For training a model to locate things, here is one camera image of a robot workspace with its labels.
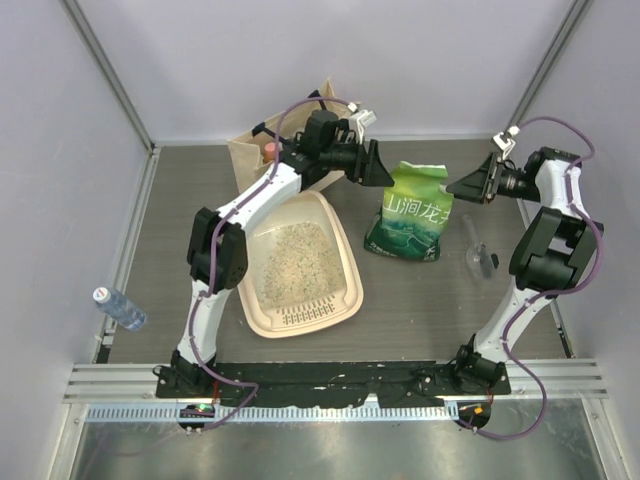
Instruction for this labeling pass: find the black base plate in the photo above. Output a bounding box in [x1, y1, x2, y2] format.
[153, 361, 511, 409]

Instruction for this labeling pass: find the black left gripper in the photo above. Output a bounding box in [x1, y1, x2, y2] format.
[321, 136, 395, 189]

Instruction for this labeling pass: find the cream plastic litter box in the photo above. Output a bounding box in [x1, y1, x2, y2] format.
[238, 191, 364, 339]

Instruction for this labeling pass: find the clear plastic scoop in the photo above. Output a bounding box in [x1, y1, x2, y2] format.
[461, 214, 495, 280]

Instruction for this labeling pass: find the perforated cable duct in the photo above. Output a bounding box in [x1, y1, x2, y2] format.
[85, 399, 459, 423]

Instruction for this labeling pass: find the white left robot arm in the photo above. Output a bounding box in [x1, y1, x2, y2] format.
[169, 104, 394, 399]

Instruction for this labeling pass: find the clear water bottle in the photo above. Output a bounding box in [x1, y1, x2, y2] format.
[92, 287, 146, 331]

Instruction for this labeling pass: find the green litter bag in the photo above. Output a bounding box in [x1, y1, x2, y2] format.
[363, 161, 454, 262]

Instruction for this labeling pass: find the pink capped bottle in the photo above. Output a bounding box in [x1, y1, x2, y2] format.
[263, 142, 278, 163]

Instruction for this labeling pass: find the cat litter pile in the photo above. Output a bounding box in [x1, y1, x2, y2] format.
[258, 222, 346, 308]

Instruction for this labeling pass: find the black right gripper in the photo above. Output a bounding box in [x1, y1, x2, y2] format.
[446, 152, 541, 205]

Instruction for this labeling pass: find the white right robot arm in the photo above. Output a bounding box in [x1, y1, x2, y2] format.
[446, 147, 604, 395]

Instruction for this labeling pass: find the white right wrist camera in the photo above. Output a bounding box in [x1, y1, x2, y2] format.
[492, 125, 521, 161]

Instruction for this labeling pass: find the beige canvas tote bag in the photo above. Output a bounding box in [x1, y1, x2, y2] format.
[227, 101, 351, 193]

